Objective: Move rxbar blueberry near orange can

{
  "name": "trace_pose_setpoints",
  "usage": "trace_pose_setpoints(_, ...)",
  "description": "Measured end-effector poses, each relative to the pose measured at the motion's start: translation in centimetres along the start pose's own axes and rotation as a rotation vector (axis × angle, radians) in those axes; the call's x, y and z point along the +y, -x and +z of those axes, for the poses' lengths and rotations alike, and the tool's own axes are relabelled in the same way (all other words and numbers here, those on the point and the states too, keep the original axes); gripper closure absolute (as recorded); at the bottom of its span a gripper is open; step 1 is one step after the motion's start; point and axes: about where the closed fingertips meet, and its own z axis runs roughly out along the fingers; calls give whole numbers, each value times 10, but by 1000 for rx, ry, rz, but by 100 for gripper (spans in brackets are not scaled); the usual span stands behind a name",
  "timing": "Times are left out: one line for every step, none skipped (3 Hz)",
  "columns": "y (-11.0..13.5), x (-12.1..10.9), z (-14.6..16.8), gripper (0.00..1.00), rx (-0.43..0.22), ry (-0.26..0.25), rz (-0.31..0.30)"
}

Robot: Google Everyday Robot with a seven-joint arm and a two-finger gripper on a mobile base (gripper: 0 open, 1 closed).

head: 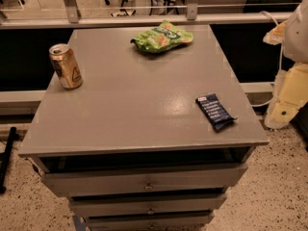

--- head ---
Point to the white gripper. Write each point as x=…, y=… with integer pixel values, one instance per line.
x=297, y=36

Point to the blue rxbar blueberry wrapper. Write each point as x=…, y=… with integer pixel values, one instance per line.
x=214, y=111

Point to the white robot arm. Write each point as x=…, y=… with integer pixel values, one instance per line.
x=293, y=35

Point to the orange soda can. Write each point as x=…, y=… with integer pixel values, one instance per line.
x=64, y=62

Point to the top grey drawer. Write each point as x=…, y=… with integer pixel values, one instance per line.
x=144, y=180

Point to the grey drawer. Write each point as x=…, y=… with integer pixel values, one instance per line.
x=148, y=222
x=144, y=180
x=148, y=205

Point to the green chip bag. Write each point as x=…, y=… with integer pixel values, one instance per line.
x=162, y=38

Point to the middle grey drawer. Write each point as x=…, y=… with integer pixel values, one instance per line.
x=148, y=205

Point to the bottom grey drawer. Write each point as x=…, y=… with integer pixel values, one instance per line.
x=148, y=222

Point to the grey drawer cabinet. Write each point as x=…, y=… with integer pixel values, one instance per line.
x=139, y=111

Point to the black floor stand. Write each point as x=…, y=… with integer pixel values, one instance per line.
x=12, y=137

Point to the metal railing frame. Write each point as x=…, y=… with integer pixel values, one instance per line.
x=42, y=14

